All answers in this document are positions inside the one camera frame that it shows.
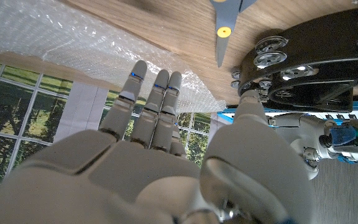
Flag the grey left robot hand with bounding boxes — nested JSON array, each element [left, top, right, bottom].
[[267, 112, 329, 182]]

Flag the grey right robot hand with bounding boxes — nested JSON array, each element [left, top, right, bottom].
[[0, 60, 316, 224]]

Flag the orange handled scissors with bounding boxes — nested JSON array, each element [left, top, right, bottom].
[[209, 0, 257, 68]]

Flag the black half-moon tambourine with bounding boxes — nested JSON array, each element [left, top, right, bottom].
[[230, 6, 358, 113]]

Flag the clear bubble wrap sheet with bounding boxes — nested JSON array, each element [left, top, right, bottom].
[[0, 0, 226, 113]]

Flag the printed window forest backdrop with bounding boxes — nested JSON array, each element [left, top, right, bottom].
[[0, 59, 220, 200]]

